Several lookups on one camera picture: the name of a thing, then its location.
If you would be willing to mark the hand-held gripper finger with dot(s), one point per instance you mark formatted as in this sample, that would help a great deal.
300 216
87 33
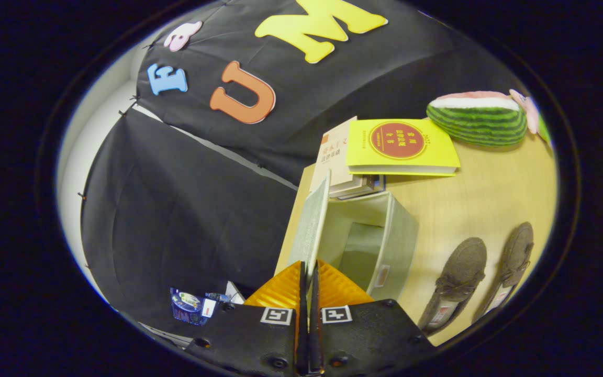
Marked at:
314 335
303 335

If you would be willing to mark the pale green fabric storage box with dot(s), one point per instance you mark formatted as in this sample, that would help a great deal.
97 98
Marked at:
375 235

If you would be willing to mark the brown fuzzy shoe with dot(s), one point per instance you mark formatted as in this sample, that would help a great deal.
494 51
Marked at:
508 267
456 280

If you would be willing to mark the blue packet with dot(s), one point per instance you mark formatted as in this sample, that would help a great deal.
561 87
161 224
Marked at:
189 306

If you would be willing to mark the beige book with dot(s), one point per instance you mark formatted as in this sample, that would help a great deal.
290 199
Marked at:
333 157

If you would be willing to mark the yellow book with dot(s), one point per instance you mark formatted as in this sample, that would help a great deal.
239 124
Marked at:
401 144

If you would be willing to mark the watermelon slice plush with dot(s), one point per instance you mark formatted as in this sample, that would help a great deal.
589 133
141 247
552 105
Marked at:
479 123

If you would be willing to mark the pink and green plush toy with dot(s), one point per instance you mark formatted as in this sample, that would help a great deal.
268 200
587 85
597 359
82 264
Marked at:
534 115

